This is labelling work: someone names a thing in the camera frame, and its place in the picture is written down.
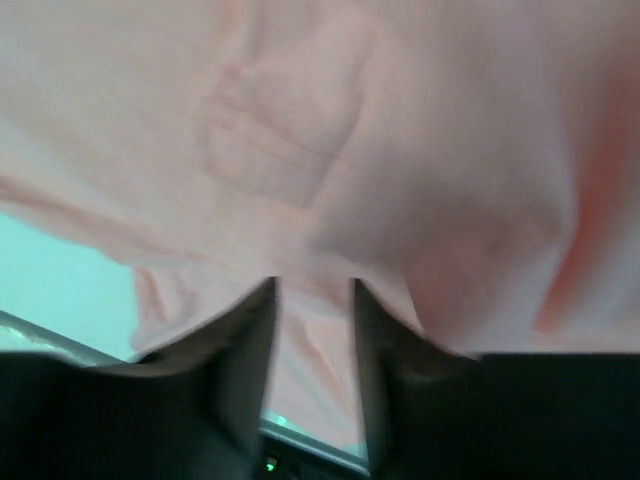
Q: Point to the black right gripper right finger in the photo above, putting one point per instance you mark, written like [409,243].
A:
[399,373]

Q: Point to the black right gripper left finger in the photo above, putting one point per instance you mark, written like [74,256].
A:
[197,402]

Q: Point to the pink t shirt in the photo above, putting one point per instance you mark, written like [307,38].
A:
[476,162]

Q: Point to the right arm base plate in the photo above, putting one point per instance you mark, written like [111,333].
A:
[289,454]

